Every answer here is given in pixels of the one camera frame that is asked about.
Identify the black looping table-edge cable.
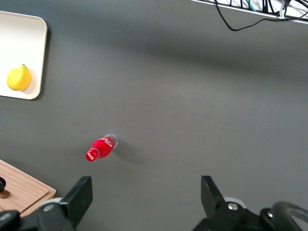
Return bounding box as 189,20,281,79
213,0,308,31

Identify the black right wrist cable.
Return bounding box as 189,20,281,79
261,201,308,231

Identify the yellow lemon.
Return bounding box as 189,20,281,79
6,64,32,91

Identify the cream rectangular tray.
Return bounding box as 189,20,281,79
0,11,48,101

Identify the red cola bottle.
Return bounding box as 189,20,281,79
85,133,119,163

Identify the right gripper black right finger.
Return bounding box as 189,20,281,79
201,175,229,218

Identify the white table edge rail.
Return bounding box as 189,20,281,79
190,0,308,24

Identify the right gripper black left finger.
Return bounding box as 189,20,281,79
59,176,93,229

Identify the wooden two-drawer cabinet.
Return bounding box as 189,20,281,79
0,158,57,218

